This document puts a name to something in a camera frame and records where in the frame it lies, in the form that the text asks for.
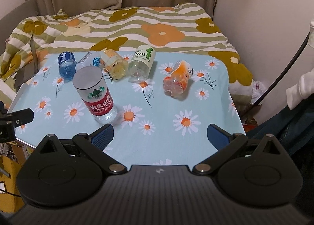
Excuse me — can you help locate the red label water bottle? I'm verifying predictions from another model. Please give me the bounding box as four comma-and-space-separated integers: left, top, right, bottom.
72, 66, 118, 124

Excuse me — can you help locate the open grey laptop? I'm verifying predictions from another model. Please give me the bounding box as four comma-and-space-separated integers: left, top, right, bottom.
14, 35, 38, 91

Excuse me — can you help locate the orange label yellow bottle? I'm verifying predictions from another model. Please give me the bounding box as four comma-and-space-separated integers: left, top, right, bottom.
101, 49, 128, 80

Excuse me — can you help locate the striped floral bed quilt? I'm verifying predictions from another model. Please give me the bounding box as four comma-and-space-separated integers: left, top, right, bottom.
1, 3, 253, 105

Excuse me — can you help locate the white label clear bottle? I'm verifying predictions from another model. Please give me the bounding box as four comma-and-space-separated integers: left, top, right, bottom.
76, 51, 101, 71

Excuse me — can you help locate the daisy print blue tablecloth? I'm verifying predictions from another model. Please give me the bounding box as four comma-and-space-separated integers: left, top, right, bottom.
13, 52, 244, 166

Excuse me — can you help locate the blue plastic bottle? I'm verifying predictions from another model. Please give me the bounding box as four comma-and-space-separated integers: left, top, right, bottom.
58, 51, 76, 81

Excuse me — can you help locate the white garment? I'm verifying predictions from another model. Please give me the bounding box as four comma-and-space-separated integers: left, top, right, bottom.
285, 18, 314, 111

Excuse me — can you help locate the green label pale bottle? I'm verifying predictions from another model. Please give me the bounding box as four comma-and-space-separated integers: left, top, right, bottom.
128, 45, 156, 83

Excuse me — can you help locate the orange drink bottle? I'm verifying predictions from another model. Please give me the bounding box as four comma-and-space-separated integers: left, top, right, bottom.
163, 60, 194, 98

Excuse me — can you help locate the black cable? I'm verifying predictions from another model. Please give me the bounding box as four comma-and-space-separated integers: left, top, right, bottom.
249, 31, 311, 110

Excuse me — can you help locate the grey sofa armrest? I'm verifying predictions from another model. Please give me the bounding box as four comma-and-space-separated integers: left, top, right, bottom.
0, 0, 39, 54

